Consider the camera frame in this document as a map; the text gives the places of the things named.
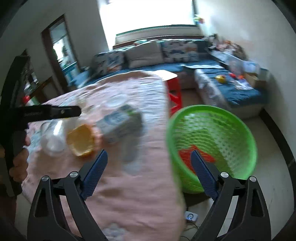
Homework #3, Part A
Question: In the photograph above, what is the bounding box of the butterfly cushion left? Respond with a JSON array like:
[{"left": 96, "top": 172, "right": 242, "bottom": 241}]
[{"left": 91, "top": 51, "right": 125, "bottom": 76}]

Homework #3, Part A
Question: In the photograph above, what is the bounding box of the dark wooden cabinet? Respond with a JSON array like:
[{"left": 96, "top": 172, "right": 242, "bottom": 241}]
[{"left": 10, "top": 50, "right": 60, "bottom": 106}]

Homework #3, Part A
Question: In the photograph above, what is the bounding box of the left hand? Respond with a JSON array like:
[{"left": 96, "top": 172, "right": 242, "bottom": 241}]
[{"left": 9, "top": 136, "right": 31, "bottom": 183}]

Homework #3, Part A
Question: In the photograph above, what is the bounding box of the open cardboard box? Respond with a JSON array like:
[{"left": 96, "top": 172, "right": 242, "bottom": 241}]
[{"left": 245, "top": 68, "right": 270, "bottom": 88}]

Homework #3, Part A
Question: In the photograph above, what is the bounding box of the butterfly cushion centre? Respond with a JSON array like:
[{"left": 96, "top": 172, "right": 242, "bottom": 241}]
[{"left": 160, "top": 39, "right": 199, "bottom": 63}]

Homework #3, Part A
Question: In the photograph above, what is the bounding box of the grey cushion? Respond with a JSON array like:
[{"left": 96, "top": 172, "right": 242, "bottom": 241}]
[{"left": 125, "top": 40, "right": 164, "bottom": 69}]

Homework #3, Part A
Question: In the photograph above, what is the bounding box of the plush toy pile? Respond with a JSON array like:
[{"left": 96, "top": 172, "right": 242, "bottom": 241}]
[{"left": 203, "top": 34, "right": 247, "bottom": 60}]

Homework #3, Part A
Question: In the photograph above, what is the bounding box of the white floor device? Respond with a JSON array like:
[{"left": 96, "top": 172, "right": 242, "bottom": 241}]
[{"left": 185, "top": 211, "right": 198, "bottom": 223}]

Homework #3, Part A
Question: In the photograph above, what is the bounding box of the yellow duck toy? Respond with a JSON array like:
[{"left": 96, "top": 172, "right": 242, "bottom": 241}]
[{"left": 215, "top": 75, "right": 227, "bottom": 84}]

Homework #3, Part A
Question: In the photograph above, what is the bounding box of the red plastic stool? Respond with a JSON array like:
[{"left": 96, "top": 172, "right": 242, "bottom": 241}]
[{"left": 157, "top": 70, "right": 183, "bottom": 115}]

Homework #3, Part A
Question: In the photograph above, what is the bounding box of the butterfly cushion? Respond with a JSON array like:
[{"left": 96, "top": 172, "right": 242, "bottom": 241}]
[
  {"left": 160, "top": 39, "right": 199, "bottom": 63},
  {"left": 91, "top": 51, "right": 125, "bottom": 76}
]

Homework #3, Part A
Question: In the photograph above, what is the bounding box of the window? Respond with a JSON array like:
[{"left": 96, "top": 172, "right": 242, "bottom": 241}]
[{"left": 97, "top": 1, "right": 197, "bottom": 47}]

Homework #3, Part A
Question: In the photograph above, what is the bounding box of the yellow paper cup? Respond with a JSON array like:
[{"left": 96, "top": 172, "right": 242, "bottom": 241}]
[{"left": 66, "top": 124, "right": 95, "bottom": 157}]

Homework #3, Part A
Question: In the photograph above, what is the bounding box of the blue sectional sofa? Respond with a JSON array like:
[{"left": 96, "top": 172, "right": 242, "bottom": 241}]
[{"left": 70, "top": 39, "right": 268, "bottom": 118}]

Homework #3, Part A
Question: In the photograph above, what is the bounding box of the clear plastic storage box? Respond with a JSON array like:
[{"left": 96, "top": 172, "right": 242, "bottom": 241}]
[{"left": 224, "top": 53, "right": 248, "bottom": 76}]

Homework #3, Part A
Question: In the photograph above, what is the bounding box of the green plastic basket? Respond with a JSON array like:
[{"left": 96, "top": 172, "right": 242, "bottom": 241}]
[{"left": 166, "top": 105, "right": 257, "bottom": 194}]

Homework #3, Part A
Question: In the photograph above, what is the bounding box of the white blue milk carton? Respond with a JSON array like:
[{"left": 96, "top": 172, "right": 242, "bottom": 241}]
[{"left": 96, "top": 104, "right": 142, "bottom": 144}]

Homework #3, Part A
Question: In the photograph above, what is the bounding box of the clear plastic cup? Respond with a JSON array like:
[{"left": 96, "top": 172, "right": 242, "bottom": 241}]
[{"left": 41, "top": 119, "right": 66, "bottom": 157}]

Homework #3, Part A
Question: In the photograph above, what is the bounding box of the pink blanket table cover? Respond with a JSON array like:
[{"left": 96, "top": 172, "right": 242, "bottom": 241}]
[{"left": 21, "top": 70, "right": 186, "bottom": 241}]

